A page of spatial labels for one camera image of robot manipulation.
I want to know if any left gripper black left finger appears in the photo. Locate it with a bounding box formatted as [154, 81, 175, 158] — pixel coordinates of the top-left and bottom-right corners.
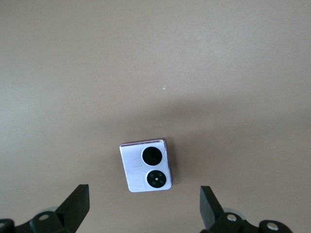
[0, 184, 90, 233]

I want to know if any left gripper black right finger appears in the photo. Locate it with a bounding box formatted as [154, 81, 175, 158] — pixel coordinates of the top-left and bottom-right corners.
[199, 185, 292, 233]

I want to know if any lilac flip phone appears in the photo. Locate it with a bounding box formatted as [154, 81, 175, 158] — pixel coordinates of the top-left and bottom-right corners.
[119, 137, 173, 193]

